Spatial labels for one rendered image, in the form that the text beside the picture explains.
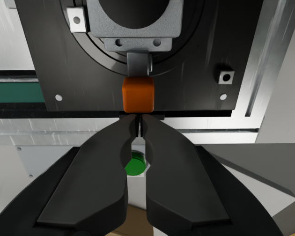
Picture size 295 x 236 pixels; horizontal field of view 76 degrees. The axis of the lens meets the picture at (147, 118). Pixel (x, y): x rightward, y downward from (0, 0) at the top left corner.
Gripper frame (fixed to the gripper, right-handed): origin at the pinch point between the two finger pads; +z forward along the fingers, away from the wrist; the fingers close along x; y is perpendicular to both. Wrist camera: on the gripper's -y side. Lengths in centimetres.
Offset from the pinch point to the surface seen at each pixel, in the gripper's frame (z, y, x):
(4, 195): 21, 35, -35
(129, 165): 9.9, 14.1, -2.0
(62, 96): 10.1, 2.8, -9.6
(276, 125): 21.1, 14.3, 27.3
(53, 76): 10.1, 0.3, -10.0
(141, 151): 11.1, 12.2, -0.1
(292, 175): 107, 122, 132
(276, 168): 107, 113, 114
